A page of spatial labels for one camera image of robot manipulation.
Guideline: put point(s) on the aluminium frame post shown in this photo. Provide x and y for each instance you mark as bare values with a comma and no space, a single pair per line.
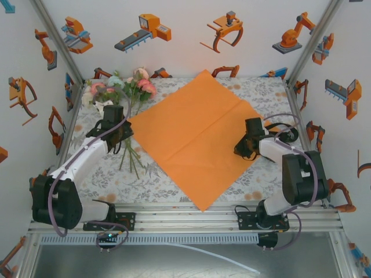
314,40
57,40

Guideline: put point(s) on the artificial flower bunch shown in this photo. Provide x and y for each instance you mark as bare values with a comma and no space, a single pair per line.
143,84

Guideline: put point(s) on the aluminium table side rail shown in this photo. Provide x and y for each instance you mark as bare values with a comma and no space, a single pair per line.
305,144
72,116

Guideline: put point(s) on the orange wrapping paper sheet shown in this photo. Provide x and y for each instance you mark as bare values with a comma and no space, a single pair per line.
188,130

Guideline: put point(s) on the aluminium frame rail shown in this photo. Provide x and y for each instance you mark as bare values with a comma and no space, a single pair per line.
188,220

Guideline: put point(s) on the white plastic strip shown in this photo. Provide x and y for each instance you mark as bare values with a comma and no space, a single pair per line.
232,262

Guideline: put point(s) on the black printed ribbon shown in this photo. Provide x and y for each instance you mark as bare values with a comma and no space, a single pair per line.
292,134

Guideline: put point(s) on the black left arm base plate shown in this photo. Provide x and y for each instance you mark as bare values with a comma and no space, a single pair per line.
127,221

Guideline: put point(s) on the floral patterned tablecloth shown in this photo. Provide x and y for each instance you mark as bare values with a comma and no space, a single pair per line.
145,191

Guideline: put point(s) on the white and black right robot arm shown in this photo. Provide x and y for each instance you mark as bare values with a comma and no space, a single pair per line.
272,147

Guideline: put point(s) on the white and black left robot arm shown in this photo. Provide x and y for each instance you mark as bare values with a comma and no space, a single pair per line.
87,150

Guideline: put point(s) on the small black electronics box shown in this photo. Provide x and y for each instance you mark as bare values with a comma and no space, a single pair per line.
268,240
107,240

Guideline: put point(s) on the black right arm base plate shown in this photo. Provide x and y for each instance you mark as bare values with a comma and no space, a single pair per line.
246,221

